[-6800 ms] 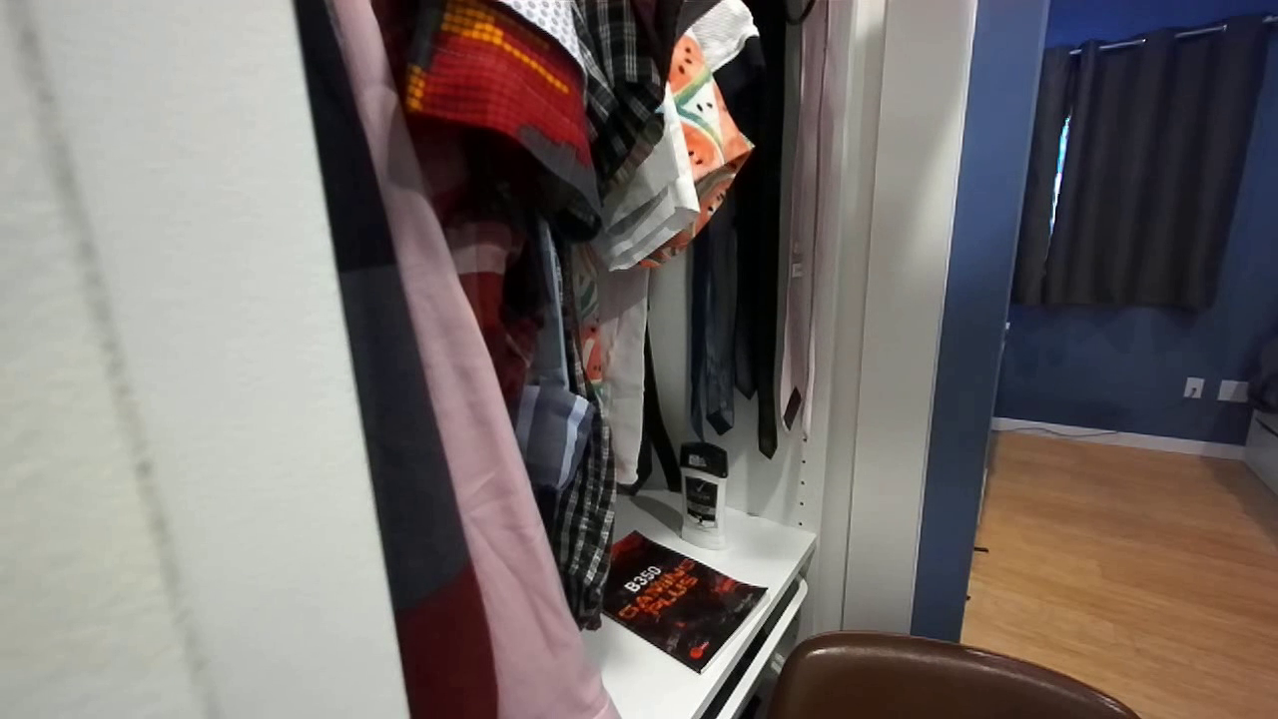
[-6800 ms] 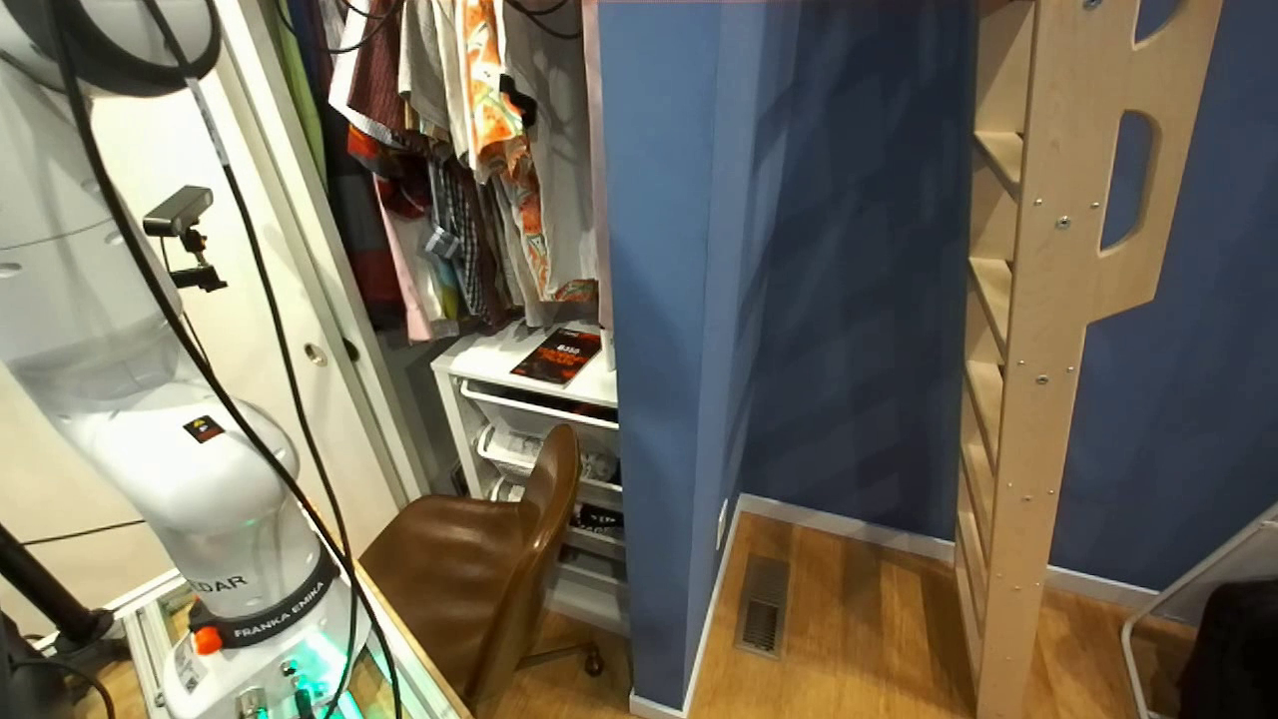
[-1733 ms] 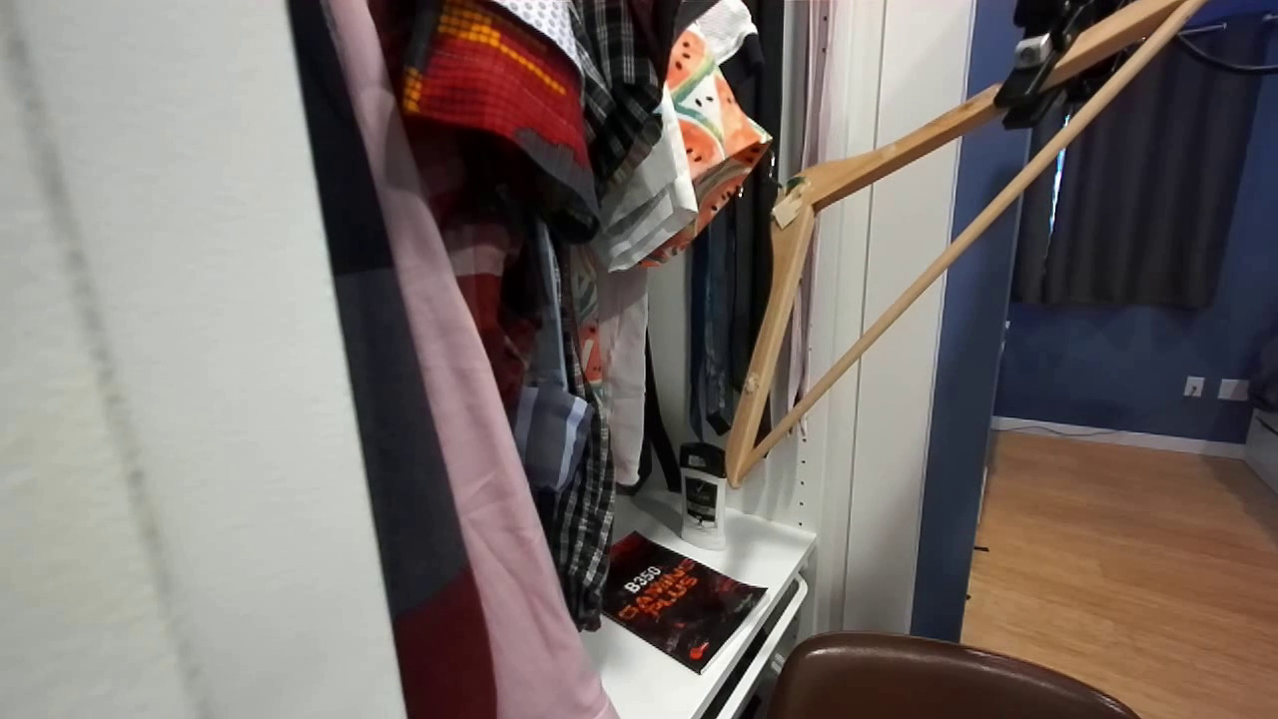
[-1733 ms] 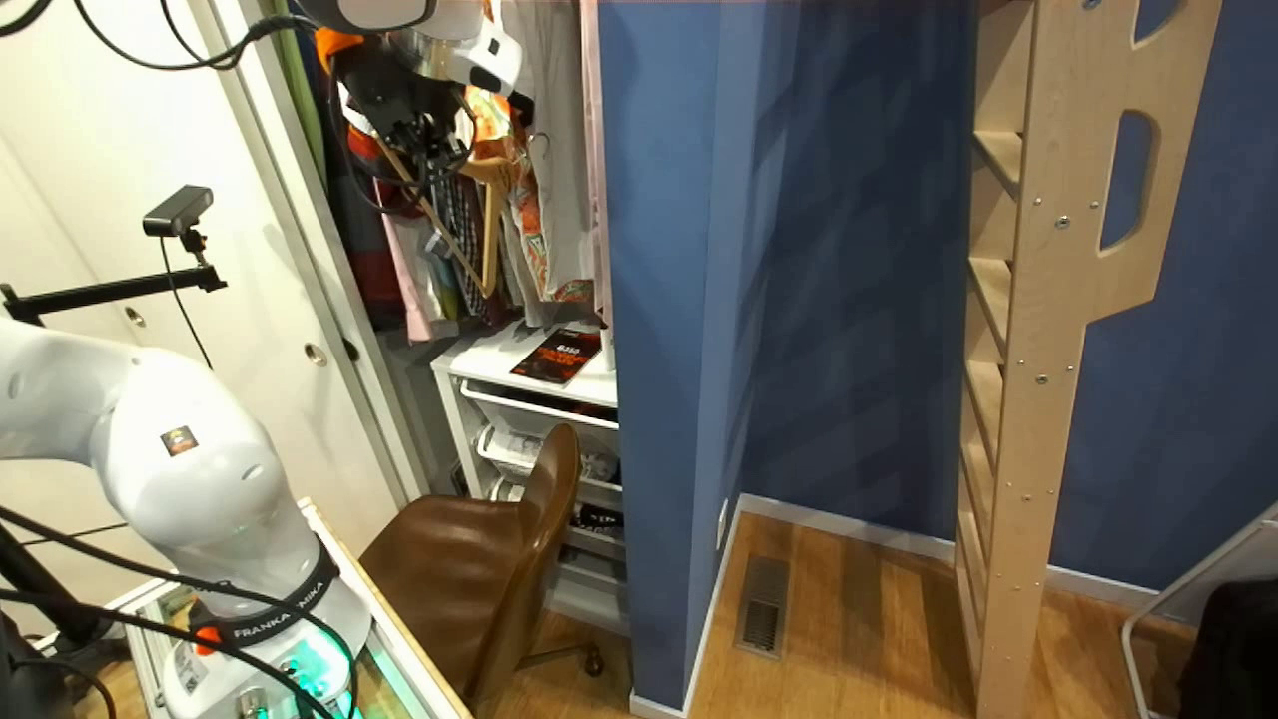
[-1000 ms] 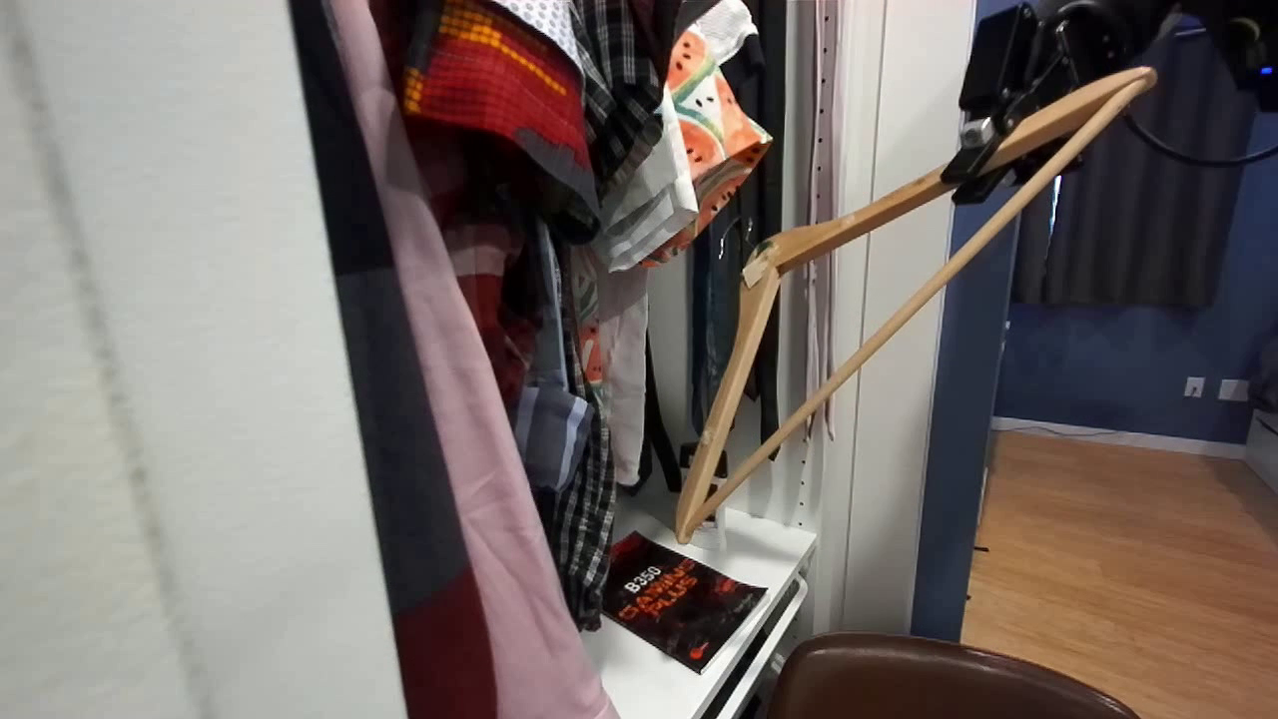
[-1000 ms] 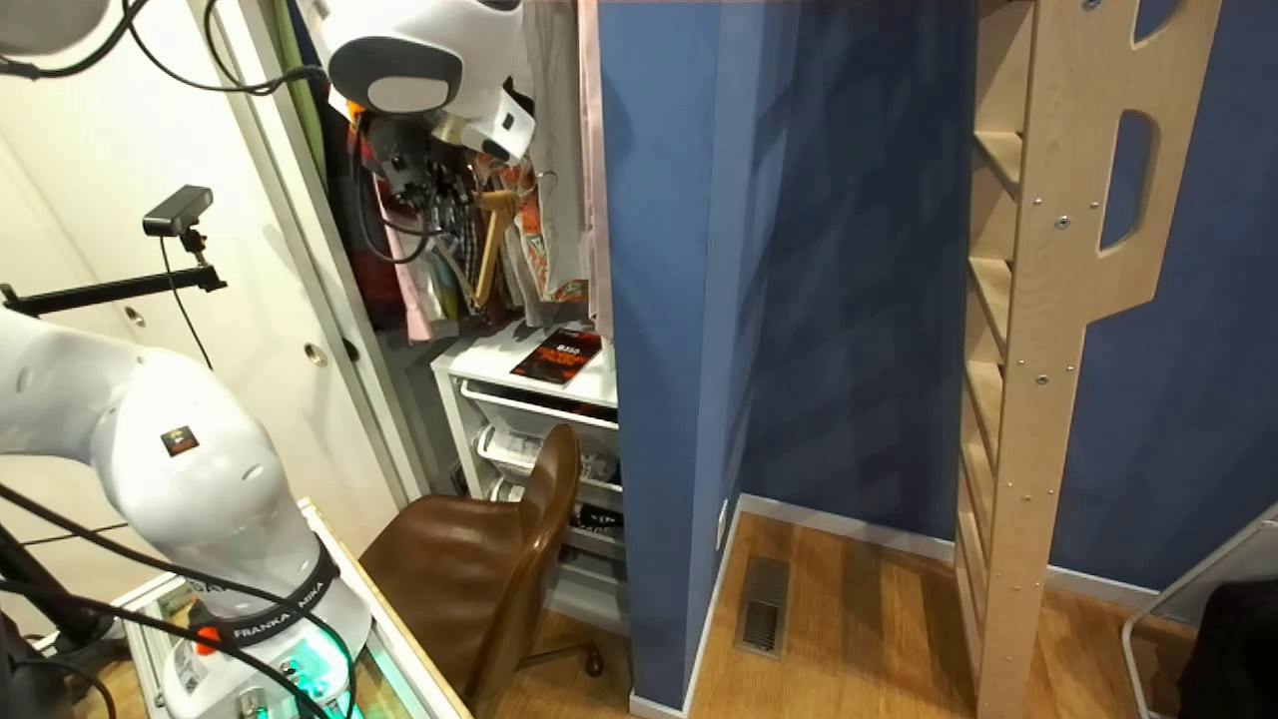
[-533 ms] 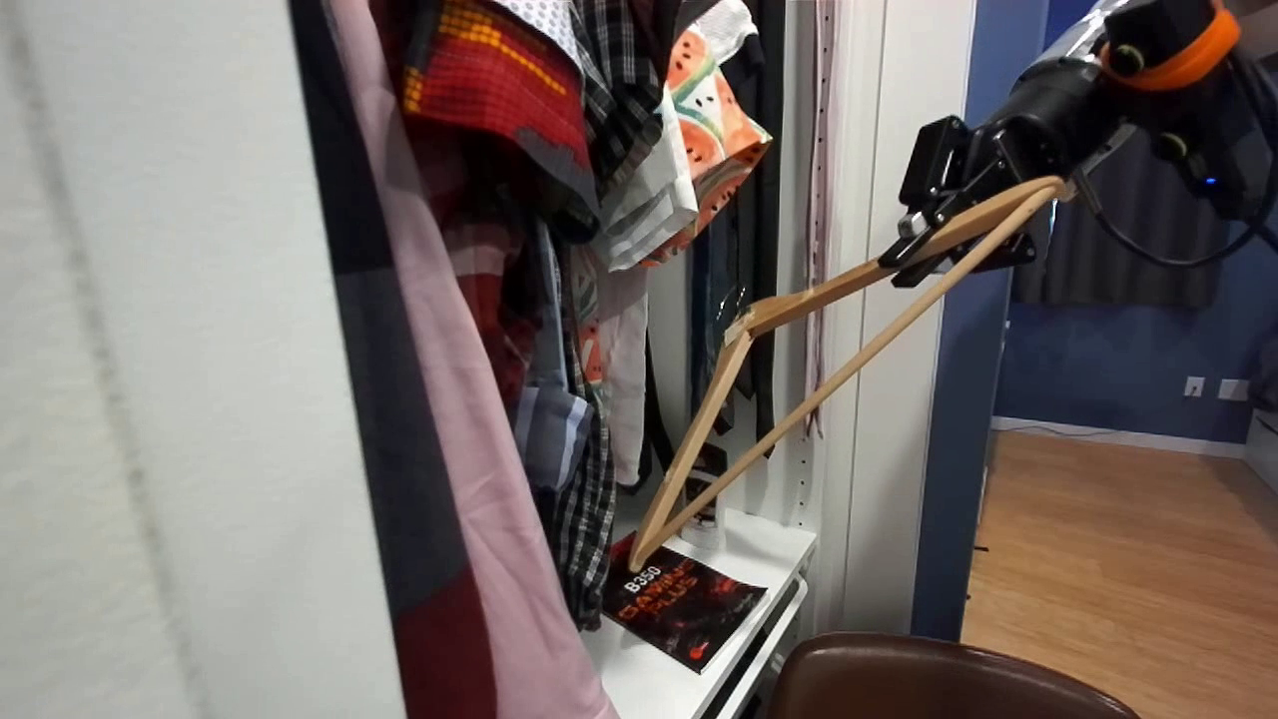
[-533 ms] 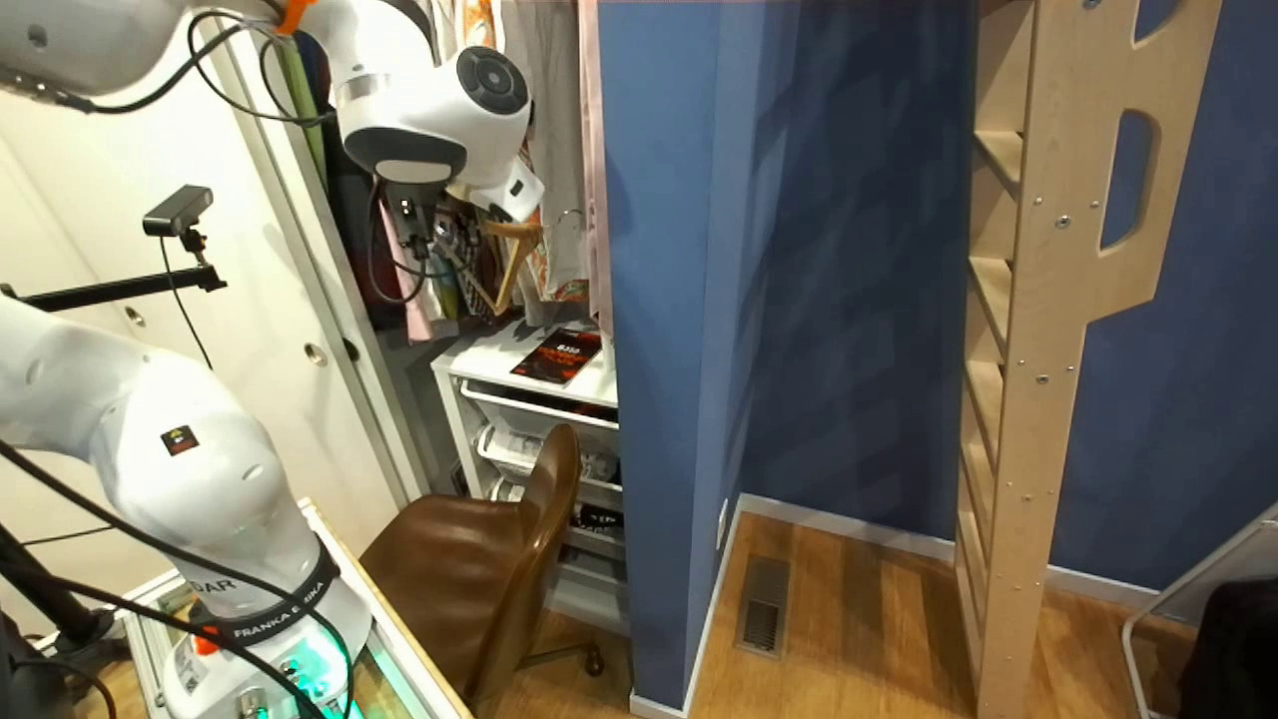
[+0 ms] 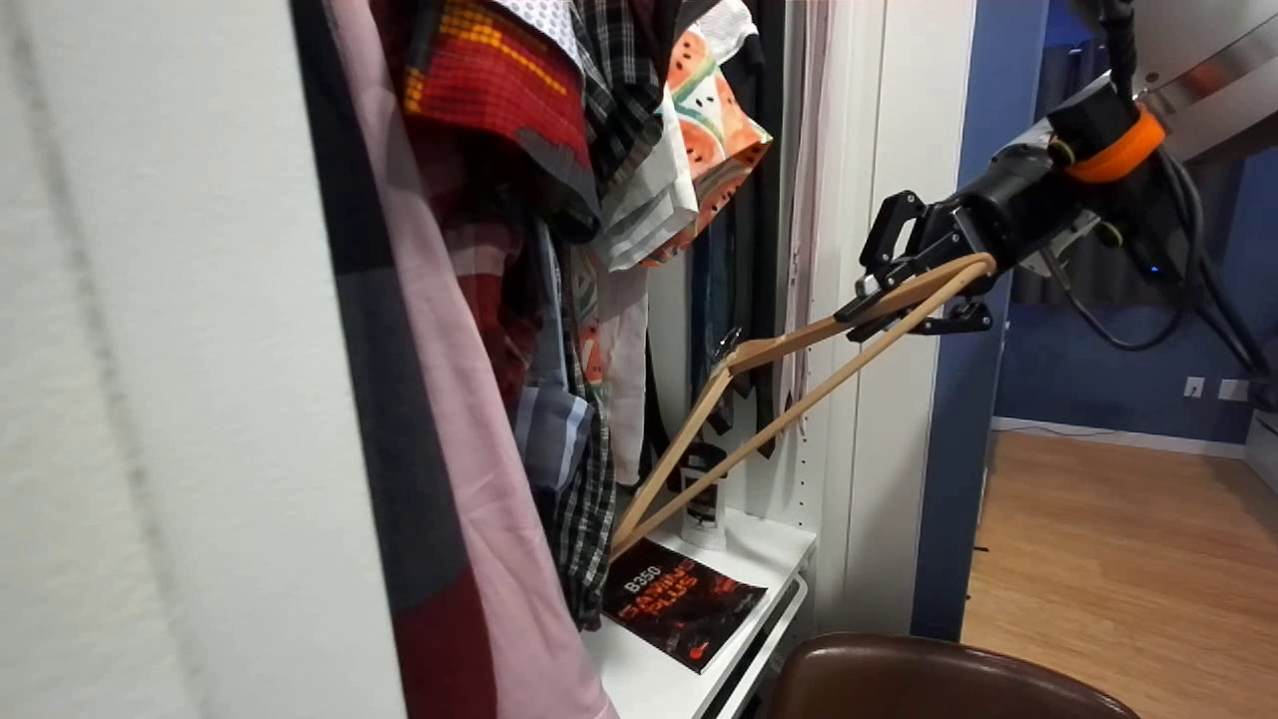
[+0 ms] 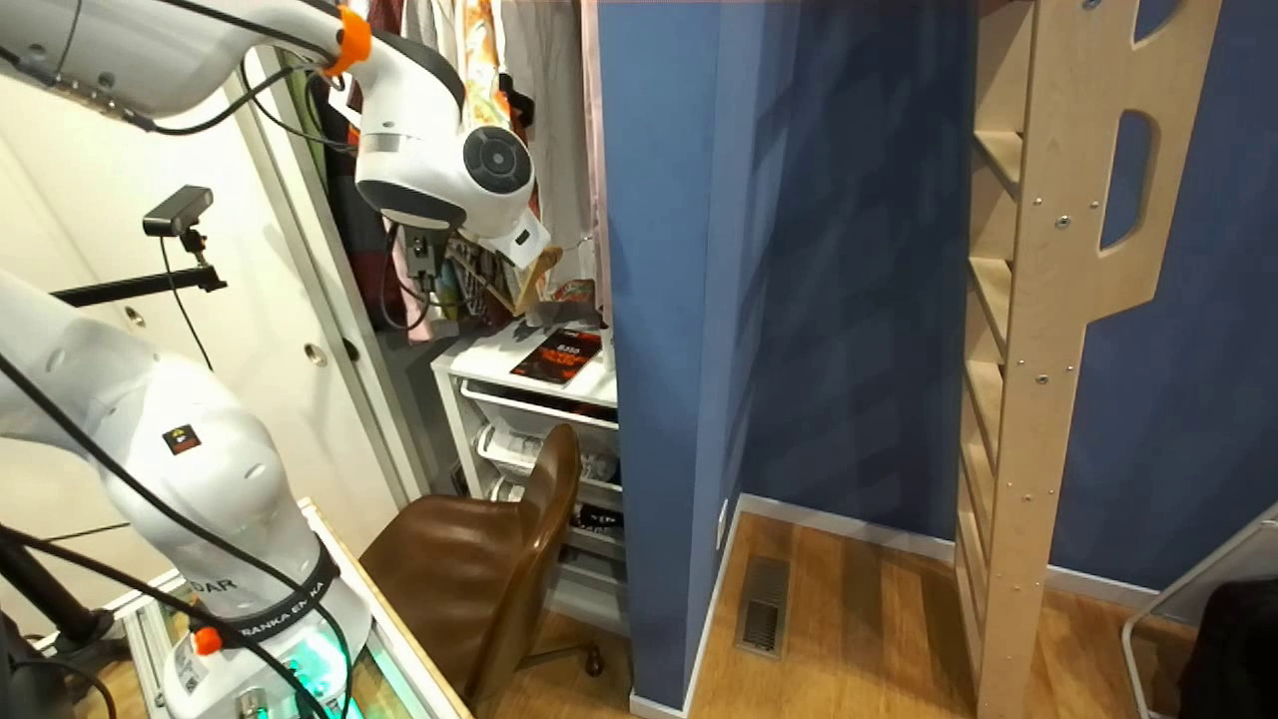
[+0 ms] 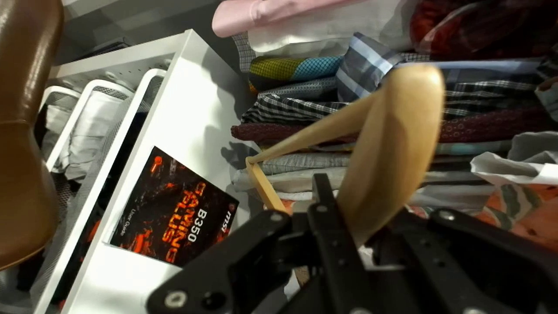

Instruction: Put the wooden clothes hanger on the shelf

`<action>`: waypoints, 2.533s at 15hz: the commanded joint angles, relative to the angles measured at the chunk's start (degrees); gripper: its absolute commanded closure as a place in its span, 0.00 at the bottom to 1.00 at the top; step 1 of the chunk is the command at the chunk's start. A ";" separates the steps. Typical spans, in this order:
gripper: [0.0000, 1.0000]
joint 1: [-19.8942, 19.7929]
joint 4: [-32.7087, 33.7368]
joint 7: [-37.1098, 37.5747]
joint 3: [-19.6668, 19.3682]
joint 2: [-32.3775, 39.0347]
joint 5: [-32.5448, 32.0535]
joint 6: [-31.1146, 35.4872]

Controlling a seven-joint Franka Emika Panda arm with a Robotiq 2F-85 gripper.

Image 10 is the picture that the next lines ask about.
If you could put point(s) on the robot mounting cart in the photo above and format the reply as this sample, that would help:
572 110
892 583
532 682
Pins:
405 674

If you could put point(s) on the black bag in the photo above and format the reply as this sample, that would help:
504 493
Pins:
1239 652

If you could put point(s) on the orange round button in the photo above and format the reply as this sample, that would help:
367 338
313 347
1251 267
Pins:
206 639

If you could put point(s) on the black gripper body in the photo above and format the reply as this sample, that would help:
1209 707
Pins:
532 286

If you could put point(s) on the pink shirt with dark cuffs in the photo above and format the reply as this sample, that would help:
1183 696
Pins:
591 134

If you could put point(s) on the wooden loft bed ladder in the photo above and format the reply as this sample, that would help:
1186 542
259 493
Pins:
1040 402

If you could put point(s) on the white closet door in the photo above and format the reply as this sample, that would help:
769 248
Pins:
281 303

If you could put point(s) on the pink dress shirt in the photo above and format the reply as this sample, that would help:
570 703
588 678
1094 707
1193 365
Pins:
411 301

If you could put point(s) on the brown leather chair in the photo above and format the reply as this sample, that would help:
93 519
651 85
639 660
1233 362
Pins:
451 571

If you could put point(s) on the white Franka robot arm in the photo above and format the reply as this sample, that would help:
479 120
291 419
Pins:
133 402

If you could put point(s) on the black camera on mount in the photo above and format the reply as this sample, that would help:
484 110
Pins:
181 208

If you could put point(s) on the round door knob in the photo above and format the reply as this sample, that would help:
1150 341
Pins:
313 353

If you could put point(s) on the black tripod stand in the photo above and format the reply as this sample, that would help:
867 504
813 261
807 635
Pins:
42 583

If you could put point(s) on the white shelf drawer unit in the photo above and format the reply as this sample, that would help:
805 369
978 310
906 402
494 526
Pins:
494 362

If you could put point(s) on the black red book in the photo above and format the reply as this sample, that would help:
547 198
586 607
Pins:
562 358

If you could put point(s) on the dark floor vent grille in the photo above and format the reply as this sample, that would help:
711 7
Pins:
765 606

